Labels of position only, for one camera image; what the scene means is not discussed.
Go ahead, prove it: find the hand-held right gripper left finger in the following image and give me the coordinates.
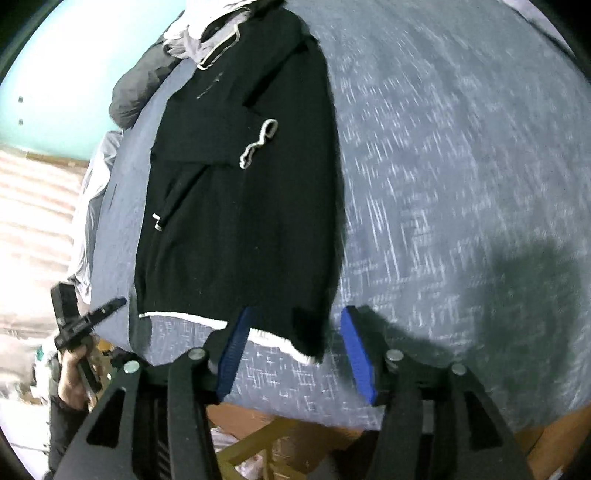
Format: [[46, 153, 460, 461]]
[[51, 307, 254, 480]]

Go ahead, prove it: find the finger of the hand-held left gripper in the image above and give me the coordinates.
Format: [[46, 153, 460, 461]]
[[74, 296, 128, 334]]

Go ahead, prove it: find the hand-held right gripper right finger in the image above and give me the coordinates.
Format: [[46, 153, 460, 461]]
[[340, 305, 532, 480]]

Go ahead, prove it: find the black hoodie with white trim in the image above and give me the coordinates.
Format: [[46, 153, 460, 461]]
[[130, 7, 347, 367]]

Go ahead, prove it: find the person's left forearm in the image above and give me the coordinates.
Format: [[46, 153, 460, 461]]
[[46, 397, 95, 480]]

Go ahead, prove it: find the person's left hand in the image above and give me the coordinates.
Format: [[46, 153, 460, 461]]
[[58, 336, 101, 411]]

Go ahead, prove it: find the beige curtain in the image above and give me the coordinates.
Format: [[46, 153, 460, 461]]
[[0, 148, 88, 324]]

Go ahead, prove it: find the light grey blanket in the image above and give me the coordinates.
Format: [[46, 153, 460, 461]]
[[69, 129, 123, 305]]

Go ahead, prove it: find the bed with blue sheet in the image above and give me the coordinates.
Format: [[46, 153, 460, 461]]
[[90, 0, 591, 432]]

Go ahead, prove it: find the dark grey bolster pillow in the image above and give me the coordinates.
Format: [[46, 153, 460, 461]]
[[108, 41, 185, 130]]

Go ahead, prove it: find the white garment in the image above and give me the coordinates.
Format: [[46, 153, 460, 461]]
[[164, 0, 259, 51]]

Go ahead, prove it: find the wooden bed frame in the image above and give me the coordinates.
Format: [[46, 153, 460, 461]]
[[203, 401, 564, 480]]

